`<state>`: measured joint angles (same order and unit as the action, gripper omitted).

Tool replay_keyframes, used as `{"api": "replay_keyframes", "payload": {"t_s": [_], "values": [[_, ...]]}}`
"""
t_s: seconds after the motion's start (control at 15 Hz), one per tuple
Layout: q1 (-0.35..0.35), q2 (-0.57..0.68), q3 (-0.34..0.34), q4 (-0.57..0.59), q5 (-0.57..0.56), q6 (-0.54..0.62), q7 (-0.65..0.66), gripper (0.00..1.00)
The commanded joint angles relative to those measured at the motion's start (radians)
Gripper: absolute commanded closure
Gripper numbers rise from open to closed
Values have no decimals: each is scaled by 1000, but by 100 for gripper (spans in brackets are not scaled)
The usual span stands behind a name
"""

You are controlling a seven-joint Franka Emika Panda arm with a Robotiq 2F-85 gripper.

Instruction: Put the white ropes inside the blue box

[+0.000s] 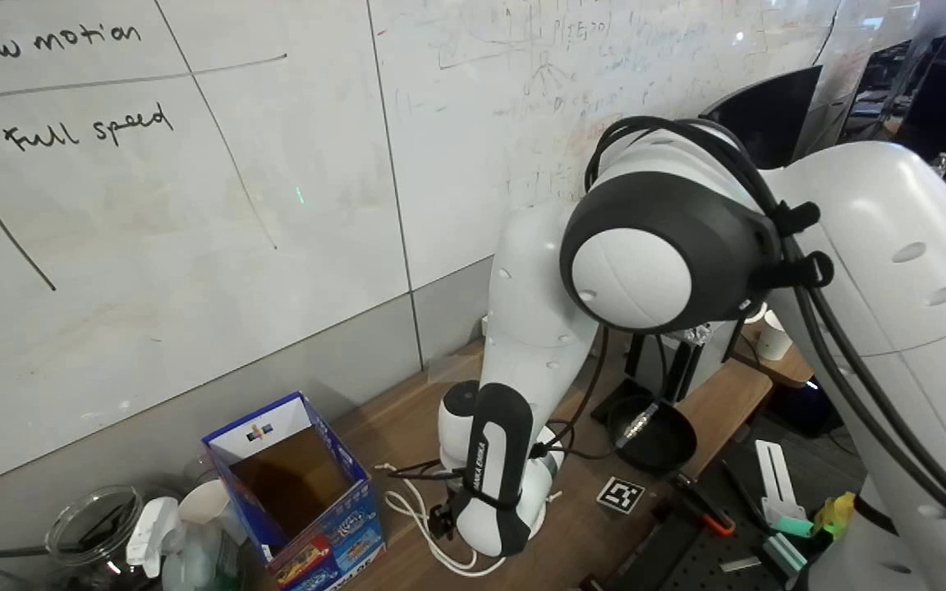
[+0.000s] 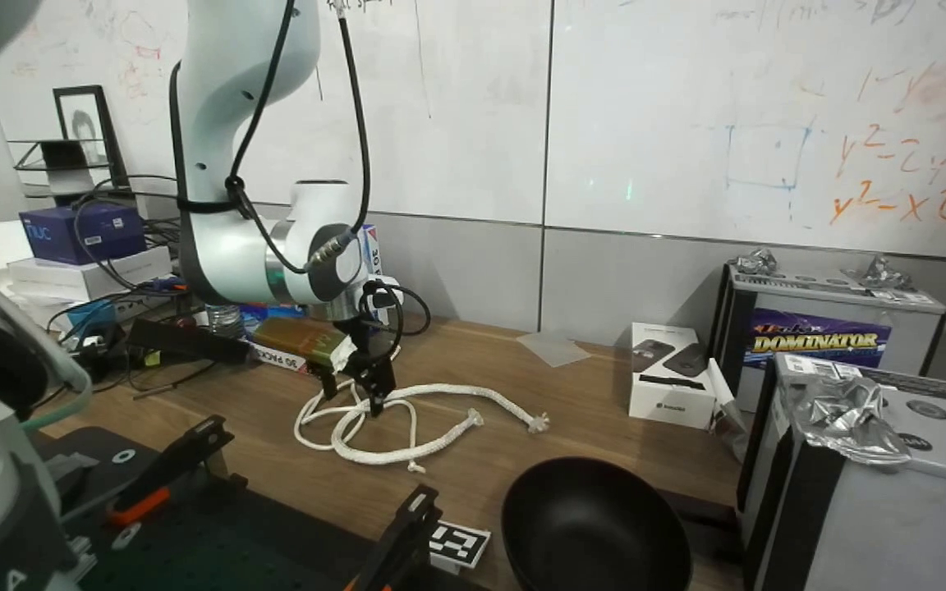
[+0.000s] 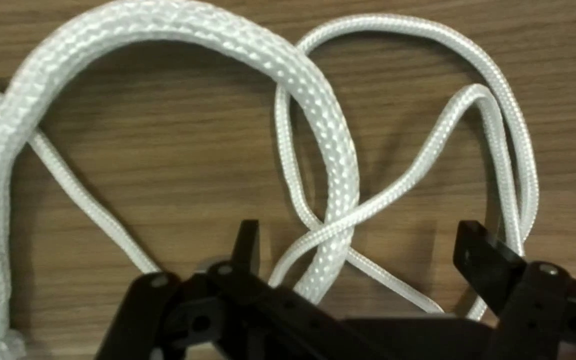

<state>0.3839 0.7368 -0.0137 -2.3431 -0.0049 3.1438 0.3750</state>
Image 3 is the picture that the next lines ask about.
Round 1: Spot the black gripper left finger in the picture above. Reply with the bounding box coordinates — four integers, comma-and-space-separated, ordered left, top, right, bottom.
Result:
94, 218, 396, 360

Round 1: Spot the thick white braided rope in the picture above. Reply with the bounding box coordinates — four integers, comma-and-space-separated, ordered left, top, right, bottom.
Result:
0, 0, 364, 360

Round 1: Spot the thin white rope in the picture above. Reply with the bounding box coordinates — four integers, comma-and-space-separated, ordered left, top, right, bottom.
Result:
0, 11, 541, 322

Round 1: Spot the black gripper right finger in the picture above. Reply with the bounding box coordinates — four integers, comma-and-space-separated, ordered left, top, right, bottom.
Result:
451, 218, 576, 360

